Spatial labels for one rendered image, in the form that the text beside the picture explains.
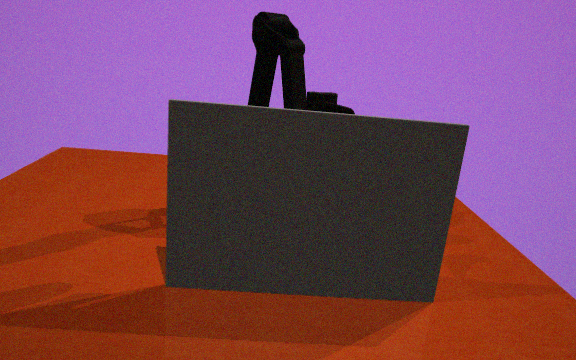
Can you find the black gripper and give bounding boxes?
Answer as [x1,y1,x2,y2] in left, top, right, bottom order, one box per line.
[319,101,355,114]

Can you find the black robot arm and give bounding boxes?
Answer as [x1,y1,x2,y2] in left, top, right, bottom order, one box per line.
[248,12,338,111]

